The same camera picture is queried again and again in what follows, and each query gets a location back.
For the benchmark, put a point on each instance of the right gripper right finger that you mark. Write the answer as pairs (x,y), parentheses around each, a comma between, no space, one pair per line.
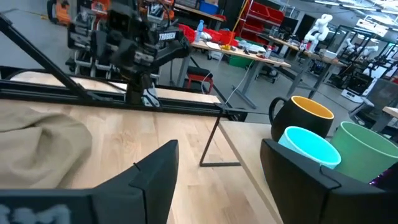
(311,202)

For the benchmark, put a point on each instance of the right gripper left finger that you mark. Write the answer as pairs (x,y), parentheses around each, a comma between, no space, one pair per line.
(149,199)

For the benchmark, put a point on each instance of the light blue mug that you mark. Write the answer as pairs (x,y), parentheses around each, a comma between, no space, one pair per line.
(308,146)

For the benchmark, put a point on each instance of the green plastic cup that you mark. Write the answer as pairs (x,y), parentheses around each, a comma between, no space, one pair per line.
(363,152)

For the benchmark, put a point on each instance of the black mug with yellow inside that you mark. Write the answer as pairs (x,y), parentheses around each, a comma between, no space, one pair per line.
(298,121)

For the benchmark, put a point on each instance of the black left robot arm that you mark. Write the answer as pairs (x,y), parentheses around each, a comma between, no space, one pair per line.
(168,46)

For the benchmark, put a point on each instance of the red stool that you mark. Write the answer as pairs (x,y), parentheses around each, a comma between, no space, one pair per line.
(199,73)

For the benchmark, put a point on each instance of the blue bottle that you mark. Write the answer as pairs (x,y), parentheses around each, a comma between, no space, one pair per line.
(199,31)

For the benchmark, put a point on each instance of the orange machine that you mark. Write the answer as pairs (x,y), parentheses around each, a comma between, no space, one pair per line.
(59,12)

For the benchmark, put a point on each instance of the red plastic bin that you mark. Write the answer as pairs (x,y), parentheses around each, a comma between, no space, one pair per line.
(214,34)

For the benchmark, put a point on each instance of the blue bin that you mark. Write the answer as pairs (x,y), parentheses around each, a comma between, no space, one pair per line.
(208,7)

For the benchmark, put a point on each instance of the wooden workbench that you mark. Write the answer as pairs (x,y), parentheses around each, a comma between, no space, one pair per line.
(311,54)
(236,52)

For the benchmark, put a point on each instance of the green bin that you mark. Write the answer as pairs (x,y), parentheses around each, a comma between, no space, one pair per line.
(239,60)

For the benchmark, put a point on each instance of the beige cloth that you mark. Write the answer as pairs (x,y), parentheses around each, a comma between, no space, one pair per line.
(40,149)

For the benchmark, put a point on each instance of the grey office chair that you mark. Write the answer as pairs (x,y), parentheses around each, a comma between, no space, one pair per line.
(379,96)

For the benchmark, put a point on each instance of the red bin rack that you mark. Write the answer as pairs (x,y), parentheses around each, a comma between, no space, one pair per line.
(261,12)

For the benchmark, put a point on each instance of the white robot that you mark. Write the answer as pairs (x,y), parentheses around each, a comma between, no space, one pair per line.
(320,29)

